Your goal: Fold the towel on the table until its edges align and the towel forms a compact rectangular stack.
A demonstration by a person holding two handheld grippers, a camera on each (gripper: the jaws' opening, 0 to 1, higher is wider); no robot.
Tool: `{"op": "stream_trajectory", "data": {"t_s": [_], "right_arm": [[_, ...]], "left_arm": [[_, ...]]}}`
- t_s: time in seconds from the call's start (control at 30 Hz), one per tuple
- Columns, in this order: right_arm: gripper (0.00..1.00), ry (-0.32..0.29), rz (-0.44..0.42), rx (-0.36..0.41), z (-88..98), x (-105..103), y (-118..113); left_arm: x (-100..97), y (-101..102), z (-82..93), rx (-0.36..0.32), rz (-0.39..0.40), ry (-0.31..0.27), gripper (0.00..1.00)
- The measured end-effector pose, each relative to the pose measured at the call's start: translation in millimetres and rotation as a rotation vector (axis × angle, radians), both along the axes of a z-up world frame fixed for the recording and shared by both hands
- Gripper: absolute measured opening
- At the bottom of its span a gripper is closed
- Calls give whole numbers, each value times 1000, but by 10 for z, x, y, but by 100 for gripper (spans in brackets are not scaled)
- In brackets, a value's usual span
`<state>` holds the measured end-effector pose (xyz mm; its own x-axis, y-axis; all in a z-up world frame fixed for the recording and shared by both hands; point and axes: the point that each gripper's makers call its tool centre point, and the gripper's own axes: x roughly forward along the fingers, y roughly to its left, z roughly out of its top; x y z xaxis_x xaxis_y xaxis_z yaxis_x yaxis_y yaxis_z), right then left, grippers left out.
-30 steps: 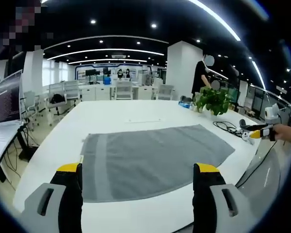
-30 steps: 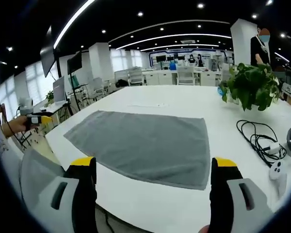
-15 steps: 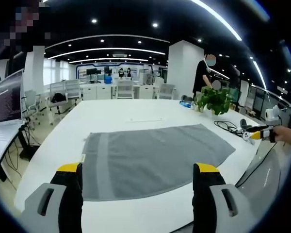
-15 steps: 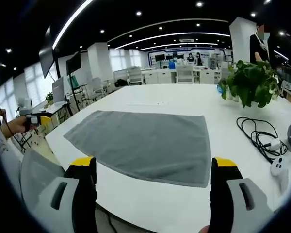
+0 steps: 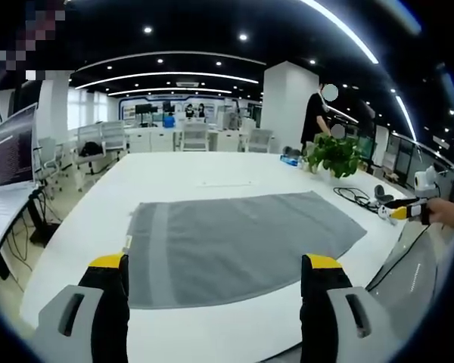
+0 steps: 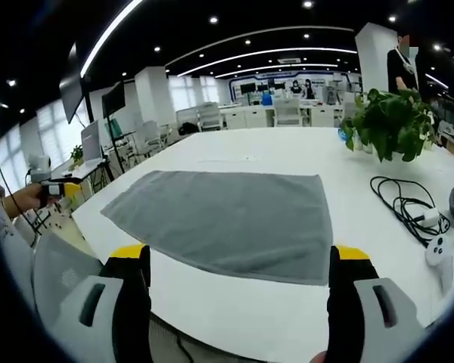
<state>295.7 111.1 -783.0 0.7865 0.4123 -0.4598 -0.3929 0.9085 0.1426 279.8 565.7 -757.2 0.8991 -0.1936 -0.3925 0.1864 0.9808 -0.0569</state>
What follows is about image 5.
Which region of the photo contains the grey towel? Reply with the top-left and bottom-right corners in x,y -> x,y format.
126,191 -> 368,310

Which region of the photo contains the green potted plant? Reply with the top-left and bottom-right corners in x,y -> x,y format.
305,132 -> 366,179

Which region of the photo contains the small black device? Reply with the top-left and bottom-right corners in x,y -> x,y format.
373,184 -> 395,204

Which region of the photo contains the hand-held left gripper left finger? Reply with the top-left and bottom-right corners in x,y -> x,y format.
33,253 -> 130,363

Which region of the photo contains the black cable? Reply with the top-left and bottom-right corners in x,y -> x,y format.
332,185 -> 381,209

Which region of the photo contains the open laptop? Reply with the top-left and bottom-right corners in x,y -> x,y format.
0,101 -> 39,247

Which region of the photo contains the white office chair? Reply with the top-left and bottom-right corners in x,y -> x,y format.
74,123 -> 107,175
244,128 -> 275,154
100,119 -> 129,153
180,121 -> 210,153
36,135 -> 64,200

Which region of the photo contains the blue box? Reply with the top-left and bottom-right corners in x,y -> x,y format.
278,147 -> 302,168

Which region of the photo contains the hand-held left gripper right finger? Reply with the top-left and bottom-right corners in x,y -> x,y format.
300,253 -> 406,363

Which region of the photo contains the black bag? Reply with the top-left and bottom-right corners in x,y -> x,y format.
78,141 -> 105,158

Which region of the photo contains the person's right hand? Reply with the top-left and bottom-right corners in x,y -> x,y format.
425,197 -> 454,231

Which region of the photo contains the white table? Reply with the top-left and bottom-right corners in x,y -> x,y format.
20,150 -> 446,363

